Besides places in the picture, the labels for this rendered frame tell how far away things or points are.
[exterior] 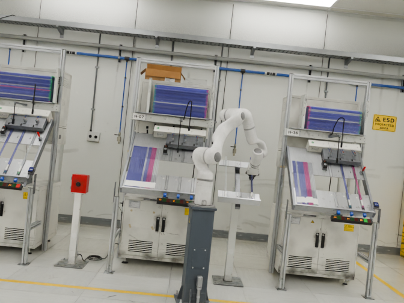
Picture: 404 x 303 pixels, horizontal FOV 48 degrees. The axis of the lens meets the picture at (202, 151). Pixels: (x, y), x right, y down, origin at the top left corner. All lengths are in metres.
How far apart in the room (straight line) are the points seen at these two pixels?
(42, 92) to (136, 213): 1.41
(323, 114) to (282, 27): 1.93
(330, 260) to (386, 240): 2.05
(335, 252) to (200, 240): 1.54
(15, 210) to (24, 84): 1.15
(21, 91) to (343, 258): 3.31
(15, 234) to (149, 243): 1.21
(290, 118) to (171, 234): 1.60
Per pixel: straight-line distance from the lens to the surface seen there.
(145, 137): 4.24
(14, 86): 4.54
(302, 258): 4.30
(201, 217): 3.22
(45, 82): 4.45
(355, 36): 6.21
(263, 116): 5.78
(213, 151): 3.17
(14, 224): 4.42
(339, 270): 4.41
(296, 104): 4.51
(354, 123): 4.46
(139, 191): 3.80
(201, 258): 3.27
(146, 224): 4.13
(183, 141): 4.13
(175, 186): 3.82
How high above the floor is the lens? 1.13
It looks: 1 degrees down
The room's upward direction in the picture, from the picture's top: 6 degrees clockwise
